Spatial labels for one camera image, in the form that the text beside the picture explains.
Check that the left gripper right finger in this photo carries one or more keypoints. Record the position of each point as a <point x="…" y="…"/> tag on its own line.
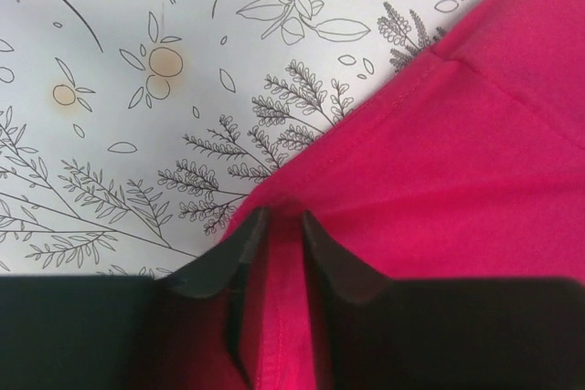
<point x="370" y="331"/>

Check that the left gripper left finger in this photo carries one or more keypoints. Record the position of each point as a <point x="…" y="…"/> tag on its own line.
<point x="186" y="330"/>

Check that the magenta t shirt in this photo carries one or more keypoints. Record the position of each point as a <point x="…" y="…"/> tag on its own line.
<point x="469" y="162"/>

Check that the floral patterned table mat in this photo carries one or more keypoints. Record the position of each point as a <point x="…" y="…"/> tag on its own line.
<point x="131" y="130"/>

